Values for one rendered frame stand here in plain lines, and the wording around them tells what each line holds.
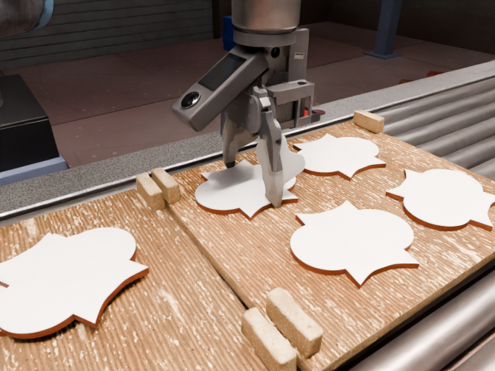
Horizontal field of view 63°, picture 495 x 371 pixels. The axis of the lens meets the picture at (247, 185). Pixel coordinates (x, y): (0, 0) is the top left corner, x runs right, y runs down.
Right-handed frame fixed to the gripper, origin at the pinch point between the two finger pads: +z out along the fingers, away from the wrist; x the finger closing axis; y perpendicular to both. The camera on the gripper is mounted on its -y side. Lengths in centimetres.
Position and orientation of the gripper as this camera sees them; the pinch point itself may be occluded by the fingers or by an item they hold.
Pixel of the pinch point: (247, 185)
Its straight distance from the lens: 54.3
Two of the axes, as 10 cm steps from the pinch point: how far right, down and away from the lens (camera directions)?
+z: -0.1, 8.5, 5.2
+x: -5.5, -4.4, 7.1
